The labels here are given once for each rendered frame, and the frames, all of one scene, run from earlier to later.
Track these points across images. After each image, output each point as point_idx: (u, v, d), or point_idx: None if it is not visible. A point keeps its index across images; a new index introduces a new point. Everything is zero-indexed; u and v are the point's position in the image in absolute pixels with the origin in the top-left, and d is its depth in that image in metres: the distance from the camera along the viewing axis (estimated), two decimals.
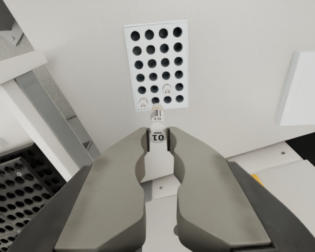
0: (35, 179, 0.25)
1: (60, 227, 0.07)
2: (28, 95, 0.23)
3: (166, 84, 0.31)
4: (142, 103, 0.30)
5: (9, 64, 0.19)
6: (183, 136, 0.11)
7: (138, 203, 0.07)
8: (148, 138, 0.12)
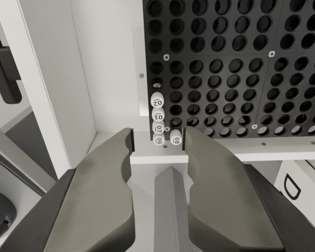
0: None
1: (46, 233, 0.06)
2: None
3: None
4: (156, 99, 0.19)
5: None
6: (199, 136, 0.11)
7: (126, 202, 0.07)
8: (132, 138, 0.12)
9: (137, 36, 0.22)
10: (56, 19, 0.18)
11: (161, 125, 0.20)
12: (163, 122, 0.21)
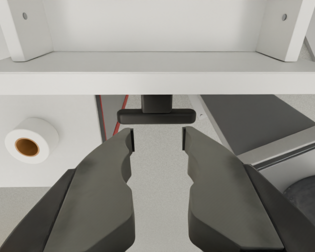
0: None
1: (46, 233, 0.06)
2: (15, 33, 0.18)
3: None
4: None
5: None
6: (199, 136, 0.11)
7: (126, 202, 0.07)
8: (132, 138, 0.12)
9: None
10: (122, 59, 0.19)
11: None
12: None
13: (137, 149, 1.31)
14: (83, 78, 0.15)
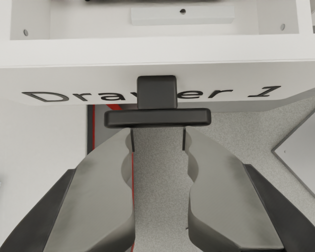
0: None
1: (46, 233, 0.06)
2: None
3: None
4: None
5: None
6: (199, 136, 0.11)
7: (126, 202, 0.07)
8: (132, 138, 0.12)
9: (141, 14, 0.21)
10: None
11: None
12: None
13: None
14: (65, 44, 0.12)
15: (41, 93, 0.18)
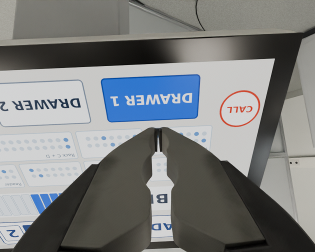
0: None
1: (67, 224, 0.07)
2: None
3: None
4: None
5: None
6: (175, 137, 0.11)
7: (144, 203, 0.07)
8: (156, 139, 0.12)
9: None
10: None
11: None
12: None
13: None
14: None
15: None
